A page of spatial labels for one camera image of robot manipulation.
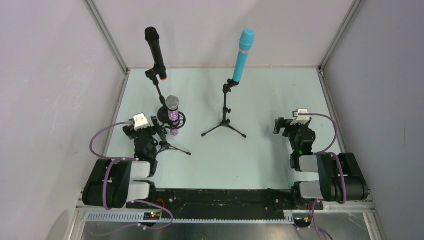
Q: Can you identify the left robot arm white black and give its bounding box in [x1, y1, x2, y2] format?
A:
[82, 113, 158, 210]

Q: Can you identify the black microphone orange end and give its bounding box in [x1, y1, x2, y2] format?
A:
[144, 26, 168, 81]

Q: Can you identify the tripod stand with clip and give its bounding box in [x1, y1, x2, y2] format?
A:
[201, 79, 247, 139]

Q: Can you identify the blue toy microphone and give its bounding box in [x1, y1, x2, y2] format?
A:
[232, 28, 255, 85]

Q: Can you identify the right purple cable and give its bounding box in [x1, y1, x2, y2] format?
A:
[299, 113, 348, 240]

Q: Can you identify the purple cable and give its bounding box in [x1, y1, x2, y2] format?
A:
[299, 113, 348, 240]
[89, 121, 175, 231]

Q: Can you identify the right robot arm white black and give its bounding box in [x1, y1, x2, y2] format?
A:
[273, 117, 370, 204]

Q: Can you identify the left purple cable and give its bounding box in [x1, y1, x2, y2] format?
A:
[89, 121, 175, 231]

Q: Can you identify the aluminium frame rail front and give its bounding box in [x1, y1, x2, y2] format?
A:
[76, 188, 377, 225]

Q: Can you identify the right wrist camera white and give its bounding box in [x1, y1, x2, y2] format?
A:
[290, 108, 311, 126]

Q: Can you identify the tripod stand with shock mount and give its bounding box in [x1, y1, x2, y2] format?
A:
[157, 108, 192, 156]

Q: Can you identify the black round base mic stand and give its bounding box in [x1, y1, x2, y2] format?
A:
[145, 65, 180, 126]

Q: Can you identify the purple glitter microphone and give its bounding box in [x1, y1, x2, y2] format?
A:
[165, 95, 180, 136]

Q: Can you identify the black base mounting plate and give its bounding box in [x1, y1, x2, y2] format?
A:
[147, 188, 314, 221]

